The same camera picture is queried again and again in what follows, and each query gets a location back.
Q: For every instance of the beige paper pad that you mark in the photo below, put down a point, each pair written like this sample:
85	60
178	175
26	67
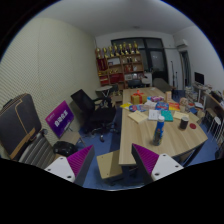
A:
180	115

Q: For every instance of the blue colourful book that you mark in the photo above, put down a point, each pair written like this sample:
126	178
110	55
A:
162	106

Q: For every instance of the small wooden card stand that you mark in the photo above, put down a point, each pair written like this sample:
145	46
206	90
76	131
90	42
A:
168	96

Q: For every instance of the black office chair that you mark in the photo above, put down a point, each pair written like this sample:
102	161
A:
95	115

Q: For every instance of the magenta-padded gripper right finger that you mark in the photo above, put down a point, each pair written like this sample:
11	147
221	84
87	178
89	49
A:
148	158

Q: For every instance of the grey striped chair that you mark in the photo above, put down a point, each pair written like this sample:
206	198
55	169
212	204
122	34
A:
36	151

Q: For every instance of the light wooden stool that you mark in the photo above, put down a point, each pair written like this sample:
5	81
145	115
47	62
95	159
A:
109	165

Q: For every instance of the orange book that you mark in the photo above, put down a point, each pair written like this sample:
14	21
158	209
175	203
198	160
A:
174	106

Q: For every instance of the purple sign board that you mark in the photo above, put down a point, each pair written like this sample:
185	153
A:
60	118

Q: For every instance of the pink snack packet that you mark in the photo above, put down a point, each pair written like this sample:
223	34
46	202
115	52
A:
157	98

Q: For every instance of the blue red booklet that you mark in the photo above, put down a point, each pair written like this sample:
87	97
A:
134	107

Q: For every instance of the black computer monitor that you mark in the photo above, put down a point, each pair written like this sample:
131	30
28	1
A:
199	78

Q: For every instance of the dark glass window door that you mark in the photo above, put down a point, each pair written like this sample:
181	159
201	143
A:
155	56

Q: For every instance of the small round table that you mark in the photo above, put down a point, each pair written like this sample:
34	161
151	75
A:
104	88

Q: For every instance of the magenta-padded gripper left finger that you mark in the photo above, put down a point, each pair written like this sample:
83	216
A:
78	160

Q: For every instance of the white booklet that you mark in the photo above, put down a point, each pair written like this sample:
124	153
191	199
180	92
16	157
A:
154	114

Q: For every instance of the black backpack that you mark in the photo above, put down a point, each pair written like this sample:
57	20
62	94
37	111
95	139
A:
64	148

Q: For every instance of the white wall air conditioner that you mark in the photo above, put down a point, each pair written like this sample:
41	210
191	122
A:
182	43

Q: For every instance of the blue white-capped drink bottle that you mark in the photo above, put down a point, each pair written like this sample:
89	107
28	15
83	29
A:
159	131

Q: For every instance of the pink flower bouquet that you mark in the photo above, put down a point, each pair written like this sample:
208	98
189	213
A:
183	101

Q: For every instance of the flat round red coaster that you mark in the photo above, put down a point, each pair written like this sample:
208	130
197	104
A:
193	126

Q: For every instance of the wooden shelf unit with trophies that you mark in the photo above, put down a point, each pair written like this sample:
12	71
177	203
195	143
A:
120	66

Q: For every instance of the black case with tan trim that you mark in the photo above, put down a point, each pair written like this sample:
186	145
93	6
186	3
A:
16	125

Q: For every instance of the yellow gift box red ribbon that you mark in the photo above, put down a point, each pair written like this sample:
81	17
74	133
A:
138	98

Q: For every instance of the beige notebook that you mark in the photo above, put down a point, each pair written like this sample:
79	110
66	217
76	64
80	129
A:
137	116

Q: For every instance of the teal book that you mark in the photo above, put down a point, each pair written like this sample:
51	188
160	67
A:
167	115

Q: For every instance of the wooden side desk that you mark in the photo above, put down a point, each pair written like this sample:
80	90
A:
213	100

